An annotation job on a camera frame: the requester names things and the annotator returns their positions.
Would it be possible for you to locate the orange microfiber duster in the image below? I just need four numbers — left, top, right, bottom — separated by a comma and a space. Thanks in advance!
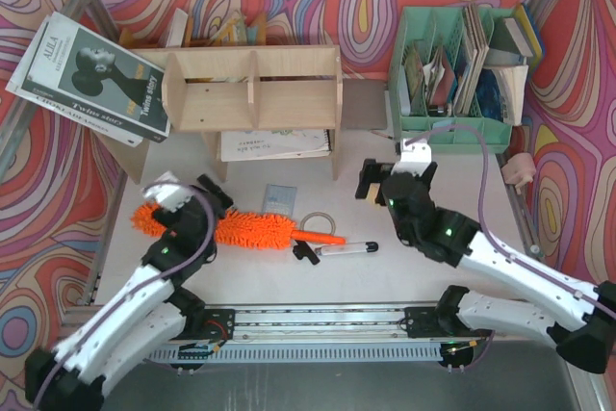
131, 202, 347, 250

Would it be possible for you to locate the tape roll ring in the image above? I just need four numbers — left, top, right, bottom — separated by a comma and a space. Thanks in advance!
300, 211, 337, 235

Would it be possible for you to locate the black Twins story book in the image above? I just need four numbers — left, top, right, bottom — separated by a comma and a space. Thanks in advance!
21, 17, 170, 142

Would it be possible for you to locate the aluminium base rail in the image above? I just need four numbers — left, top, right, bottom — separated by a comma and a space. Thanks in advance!
60, 302, 586, 364

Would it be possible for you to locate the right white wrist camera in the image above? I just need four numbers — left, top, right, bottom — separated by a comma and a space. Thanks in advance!
392, 138, 432, 177

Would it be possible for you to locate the white notebook under shelf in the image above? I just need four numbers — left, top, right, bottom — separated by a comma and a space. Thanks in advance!
220, 129, 331, 162

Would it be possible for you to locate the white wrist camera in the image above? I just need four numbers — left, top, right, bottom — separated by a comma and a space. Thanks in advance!
141, 171, 194, 213
392, 138, 432, 177

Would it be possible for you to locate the pencil by organizer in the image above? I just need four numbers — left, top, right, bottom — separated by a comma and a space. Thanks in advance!
370, 130, 393, 140

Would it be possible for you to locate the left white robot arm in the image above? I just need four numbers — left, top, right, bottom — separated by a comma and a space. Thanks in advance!
25, 172, 233, 410

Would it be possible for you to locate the white book under Twins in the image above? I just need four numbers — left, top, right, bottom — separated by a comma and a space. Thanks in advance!
6, 15, 143, 147

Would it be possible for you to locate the clear tube black cap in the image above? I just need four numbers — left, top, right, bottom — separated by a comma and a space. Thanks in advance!
315, 242, 379, 257

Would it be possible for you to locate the brown board behind shelf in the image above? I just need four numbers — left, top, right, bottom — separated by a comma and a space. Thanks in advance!
341, 79, 387, 130

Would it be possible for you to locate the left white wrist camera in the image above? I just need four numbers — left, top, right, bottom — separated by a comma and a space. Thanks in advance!
141, 171, 194, 213

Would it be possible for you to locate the black plastic clip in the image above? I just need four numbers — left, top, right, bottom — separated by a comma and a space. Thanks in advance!
293, 241, 321, 266

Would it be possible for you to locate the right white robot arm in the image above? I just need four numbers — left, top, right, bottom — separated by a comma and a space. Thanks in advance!
355, 159, 615, 374

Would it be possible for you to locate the yellow sticky note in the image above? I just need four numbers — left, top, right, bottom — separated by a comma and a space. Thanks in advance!
365, 183, 384, 207

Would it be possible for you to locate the green desk organizer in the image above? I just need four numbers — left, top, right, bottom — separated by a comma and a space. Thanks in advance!
388, 6, 512, 154

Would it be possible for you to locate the pink wall hook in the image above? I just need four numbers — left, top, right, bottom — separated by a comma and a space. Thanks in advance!
501, 152, 536, 194

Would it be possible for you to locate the wooden bookshelf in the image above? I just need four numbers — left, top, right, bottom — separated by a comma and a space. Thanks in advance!
117, 44, 344, 185

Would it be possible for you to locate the grey hardcover book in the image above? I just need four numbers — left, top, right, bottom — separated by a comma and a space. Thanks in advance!
486, 17, 533, 65

